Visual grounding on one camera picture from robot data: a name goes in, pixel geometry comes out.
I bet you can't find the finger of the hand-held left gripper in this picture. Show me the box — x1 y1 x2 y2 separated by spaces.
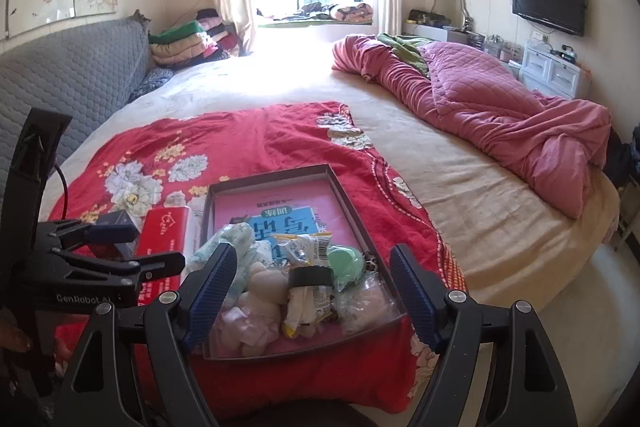
52 251 187 292
37 218 141 253

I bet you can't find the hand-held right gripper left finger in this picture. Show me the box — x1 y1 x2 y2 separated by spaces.
50 242 239 427

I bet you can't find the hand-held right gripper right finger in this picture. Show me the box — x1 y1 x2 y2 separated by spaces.
389 243 583 427

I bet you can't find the dark glossy box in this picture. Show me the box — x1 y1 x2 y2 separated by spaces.
95 209 145 260

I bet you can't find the mint green round sponge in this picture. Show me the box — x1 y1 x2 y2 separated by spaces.
327 244 366 288

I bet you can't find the yellow white packet black band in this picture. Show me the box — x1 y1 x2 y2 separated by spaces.
282 232 336 340

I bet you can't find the grey cardboard box tray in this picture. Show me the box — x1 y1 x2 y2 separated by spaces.
201 164 410 362

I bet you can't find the person's left hand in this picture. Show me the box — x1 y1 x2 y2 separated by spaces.
0 309 32 354

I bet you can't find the red tissue pack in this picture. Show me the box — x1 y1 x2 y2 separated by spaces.
135 206 193 308

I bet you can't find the dark patterned pillow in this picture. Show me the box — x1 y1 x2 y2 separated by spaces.
127 67 176 104

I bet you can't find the red floral blanket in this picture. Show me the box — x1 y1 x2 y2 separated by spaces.
37 101 466 408

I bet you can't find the grey quilted headboard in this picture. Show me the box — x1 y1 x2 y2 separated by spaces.
0 14 151 208

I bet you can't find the pile of folded blankets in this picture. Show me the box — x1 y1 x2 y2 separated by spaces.
148 8 243 68

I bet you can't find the pink quilt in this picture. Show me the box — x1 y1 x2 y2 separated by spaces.
331 33 613 220

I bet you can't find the green cloth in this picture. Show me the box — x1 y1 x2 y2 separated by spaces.
376 33 433 72

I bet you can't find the dark bag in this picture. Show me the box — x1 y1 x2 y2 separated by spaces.
602 122 640 190

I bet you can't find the cluster of cosmetic bottles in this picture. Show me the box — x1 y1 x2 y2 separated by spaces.
467 29 523 62

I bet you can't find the white drawer cabinet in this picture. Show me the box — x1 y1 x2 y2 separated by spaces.
520 43 591 100

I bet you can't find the black case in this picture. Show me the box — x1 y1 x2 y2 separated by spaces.
409 9 449 26

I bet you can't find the dark clothes heap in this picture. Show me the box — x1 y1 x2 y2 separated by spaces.
257 4 333 22

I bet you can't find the folded floral blanket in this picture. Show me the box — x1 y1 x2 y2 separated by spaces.
330 2 375 24

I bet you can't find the heart-shaped dresser mirror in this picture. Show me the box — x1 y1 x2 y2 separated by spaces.
432 0 473 30

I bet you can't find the black cable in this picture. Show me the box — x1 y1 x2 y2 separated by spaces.
50 163 71 224

